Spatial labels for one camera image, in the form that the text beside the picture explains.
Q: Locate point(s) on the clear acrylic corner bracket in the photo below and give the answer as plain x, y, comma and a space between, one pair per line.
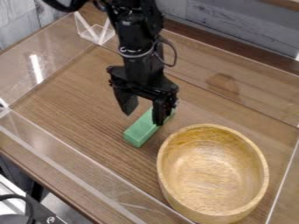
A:
99, 34

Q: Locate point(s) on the green rectangular block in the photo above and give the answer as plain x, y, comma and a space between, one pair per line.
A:
142, 130

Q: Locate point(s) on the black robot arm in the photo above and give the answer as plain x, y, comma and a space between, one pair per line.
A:
138, 22

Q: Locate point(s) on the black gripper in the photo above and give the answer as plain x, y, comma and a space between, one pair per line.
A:
141, 79

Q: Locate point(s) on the brown wooden bowl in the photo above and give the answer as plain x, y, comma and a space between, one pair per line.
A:
213, 173

